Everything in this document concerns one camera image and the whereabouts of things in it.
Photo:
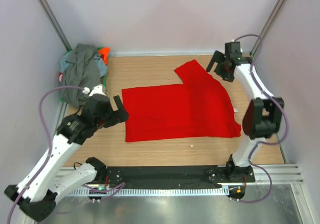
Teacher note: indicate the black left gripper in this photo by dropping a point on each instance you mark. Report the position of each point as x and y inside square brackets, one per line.
[122, 116]

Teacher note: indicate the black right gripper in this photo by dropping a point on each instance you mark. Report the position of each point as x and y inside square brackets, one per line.
[218, 57]

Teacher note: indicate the red t-shirt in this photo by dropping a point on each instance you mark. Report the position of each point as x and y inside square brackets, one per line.
[198, 107]

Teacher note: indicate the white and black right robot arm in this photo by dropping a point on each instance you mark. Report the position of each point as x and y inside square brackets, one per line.
[261, 120]

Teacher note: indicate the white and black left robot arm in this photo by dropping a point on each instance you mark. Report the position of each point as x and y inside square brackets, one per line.
[39, 193]

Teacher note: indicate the green plastic basket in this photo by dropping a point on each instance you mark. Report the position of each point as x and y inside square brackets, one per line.
[101, 66]

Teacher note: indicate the grey t-shirt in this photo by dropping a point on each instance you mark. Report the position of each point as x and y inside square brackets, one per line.
[81, 71]

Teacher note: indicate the orange garment in basket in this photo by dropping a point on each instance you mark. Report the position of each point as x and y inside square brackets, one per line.
[104, 53]

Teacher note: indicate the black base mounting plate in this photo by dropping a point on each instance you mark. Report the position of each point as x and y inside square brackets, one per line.
[177, 177]

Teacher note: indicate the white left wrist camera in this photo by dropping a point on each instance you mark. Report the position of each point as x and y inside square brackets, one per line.
[99, 89]

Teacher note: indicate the white slotted cable duct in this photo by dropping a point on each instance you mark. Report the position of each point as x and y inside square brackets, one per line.
[85, 192]

